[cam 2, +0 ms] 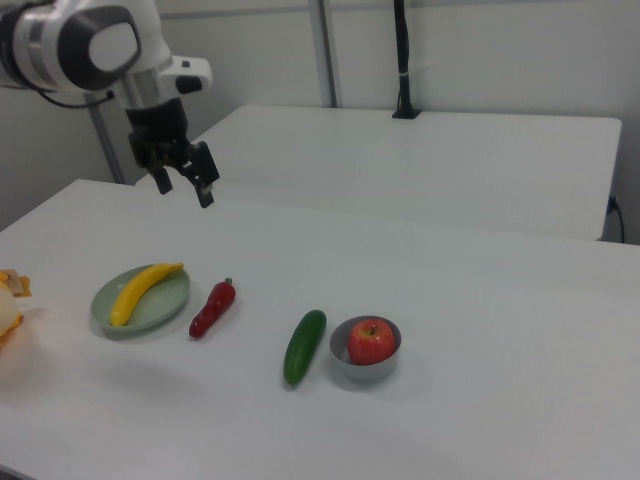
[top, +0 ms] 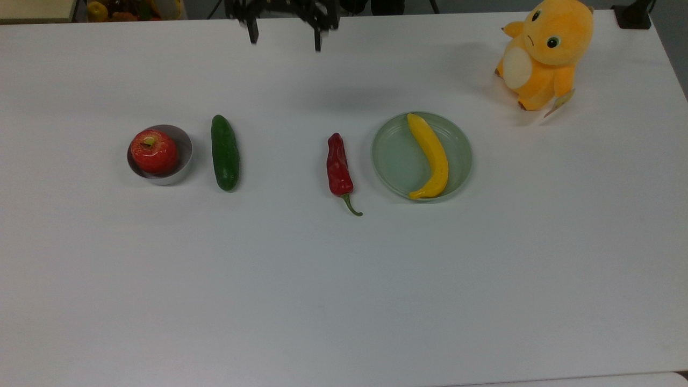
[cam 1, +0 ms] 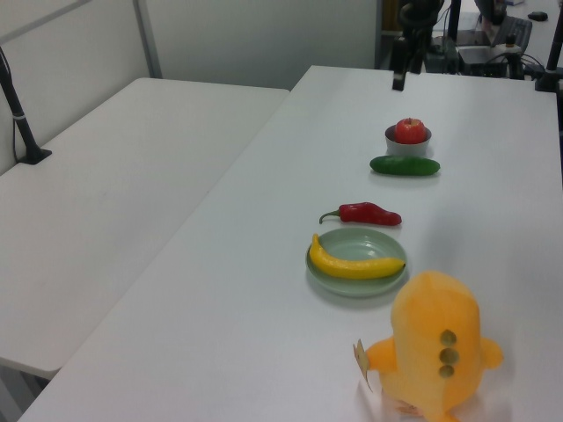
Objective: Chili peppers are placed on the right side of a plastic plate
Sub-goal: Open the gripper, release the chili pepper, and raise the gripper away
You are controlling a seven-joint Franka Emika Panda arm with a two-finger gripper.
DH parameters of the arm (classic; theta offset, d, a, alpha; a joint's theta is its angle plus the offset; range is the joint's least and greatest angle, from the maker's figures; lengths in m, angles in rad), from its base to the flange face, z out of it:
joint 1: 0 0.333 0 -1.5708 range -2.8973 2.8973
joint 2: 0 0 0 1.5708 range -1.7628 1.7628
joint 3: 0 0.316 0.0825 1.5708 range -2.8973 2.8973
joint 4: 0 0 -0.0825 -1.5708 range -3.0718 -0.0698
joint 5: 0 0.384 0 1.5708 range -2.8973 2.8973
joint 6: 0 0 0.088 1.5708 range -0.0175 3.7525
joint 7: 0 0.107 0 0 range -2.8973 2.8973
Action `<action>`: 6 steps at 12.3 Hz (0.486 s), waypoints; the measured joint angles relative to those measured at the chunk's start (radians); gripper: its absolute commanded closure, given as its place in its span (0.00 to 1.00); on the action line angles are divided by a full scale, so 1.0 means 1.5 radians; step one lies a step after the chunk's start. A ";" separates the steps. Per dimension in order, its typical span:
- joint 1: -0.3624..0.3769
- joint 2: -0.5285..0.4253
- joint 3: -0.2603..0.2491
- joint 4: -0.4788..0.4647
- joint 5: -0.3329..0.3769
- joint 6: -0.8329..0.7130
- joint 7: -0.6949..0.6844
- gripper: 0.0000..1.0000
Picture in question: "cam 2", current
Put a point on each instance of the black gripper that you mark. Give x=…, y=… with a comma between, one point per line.
x=157, y=130

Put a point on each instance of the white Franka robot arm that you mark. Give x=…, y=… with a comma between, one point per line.
x=50, y=40

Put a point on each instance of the red toy chili pepper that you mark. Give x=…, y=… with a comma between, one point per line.
x=217, y=300

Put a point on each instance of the green plastic plate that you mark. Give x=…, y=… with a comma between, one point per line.
x=160, y=305

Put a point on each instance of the yellow toy banana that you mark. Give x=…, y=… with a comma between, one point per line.
x=135, y=290

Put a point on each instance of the paper tag on plush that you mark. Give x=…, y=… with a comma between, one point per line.
x=15, y=284

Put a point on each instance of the green toy cucumber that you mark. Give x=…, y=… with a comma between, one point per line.
x=305, y=345

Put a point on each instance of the white side table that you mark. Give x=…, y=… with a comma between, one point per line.
x=400, y=165

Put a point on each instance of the yellow plush toy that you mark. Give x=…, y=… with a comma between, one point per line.
x=7, y=310

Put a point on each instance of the red toy apple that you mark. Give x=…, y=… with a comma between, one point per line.
x=371, y=342

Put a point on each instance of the grey bowl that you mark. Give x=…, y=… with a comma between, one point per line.
x=370, y=374

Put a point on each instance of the black camera pole with base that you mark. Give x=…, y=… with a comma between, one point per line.
x=404, y=60

